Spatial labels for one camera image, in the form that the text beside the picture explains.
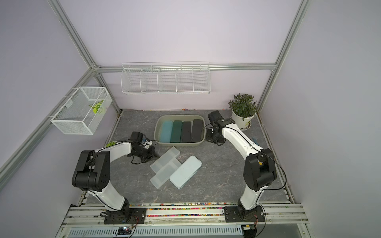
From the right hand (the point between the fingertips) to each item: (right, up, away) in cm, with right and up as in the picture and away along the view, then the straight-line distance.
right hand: (210, 138), depth 89 cm
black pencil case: (-8, +4, +16) cm, 18 cm away
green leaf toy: (-64, +19, -8) cm, 67 cm away
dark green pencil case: (-23, +4, +17) cm, 28 cm away
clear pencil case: (-28, -14, +4) cm, 32 cm away
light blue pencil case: (-17, -22, -4) cm, 28 cm away
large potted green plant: (+22, +19, +6) cm, 30 cm away
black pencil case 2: (-16, +3, +17) cm, 24 cm away
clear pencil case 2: (-28, -21, -2) cm, 35 cm away
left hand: (-32, -12, +3) cm, 34 cm away
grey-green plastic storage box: (-36, +13, +20) cm, 43 cm away
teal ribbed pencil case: (-30, +3, +17) cm, 35 cm away
